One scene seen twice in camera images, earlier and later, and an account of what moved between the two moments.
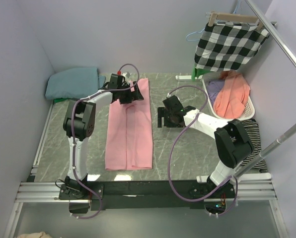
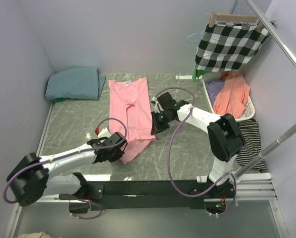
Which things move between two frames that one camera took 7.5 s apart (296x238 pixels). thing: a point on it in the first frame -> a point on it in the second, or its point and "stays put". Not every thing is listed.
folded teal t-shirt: x=74 y=83 stays put
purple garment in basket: x=213 y=87 stays put
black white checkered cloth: x=224 y=46 stays put
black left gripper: x=137 y=95 -> x=117 y=155
